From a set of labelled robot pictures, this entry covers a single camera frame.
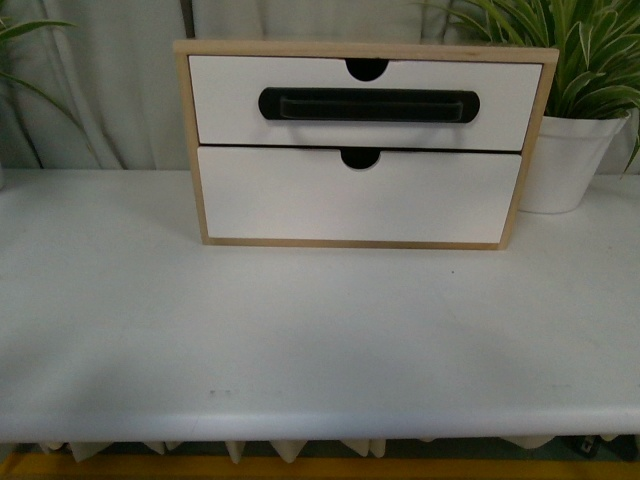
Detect white curtain backdrop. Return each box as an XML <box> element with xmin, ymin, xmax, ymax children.
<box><xmin>0</xmin><ymin>0</ymin><xmax>640</xmax><ymax>176</ymax></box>

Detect white plant pot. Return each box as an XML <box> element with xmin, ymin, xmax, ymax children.
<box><xmin>519</xmin><ymin>114</ymin><xmax>631</xmax><ymax>214</ymax></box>

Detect green plant at left edge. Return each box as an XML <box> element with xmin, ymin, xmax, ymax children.
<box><xmin>1</xmin><ymin>12</ymin><xmax>86</xmax><ymax>169</ymax></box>

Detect black drawer handle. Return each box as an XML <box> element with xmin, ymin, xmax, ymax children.
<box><xmin>258</xmin><ymin>87</ymin><xmax>480</xmax><ymax>124</ymax></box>

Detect white drawer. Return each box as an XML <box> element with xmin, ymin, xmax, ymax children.
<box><xmin>197</xmin><ymin>147</ymin><xmax>521</xmax><ymax>248</ymax></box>
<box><xmin>189</xmin><ymin>56</ymin><xmax>541</xmax><ymax>152</ymax></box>

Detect wooden drawer cabinet frame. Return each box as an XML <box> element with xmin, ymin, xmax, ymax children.
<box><xmin>172</xmin><ymin>39</ymin><xmax>560</xmax><ymax>251</ymax></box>

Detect green spiky potted plant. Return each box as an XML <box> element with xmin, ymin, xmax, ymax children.
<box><xmin>419</xmin><ymin>0</ymin><xmax>640</xmax><ymax>176</ymax></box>

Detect yellow bar under table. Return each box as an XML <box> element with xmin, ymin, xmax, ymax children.
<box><xmin>1</xmin><ymin>453</ymin><xmax>639</xmax><ymax>479</ymax></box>

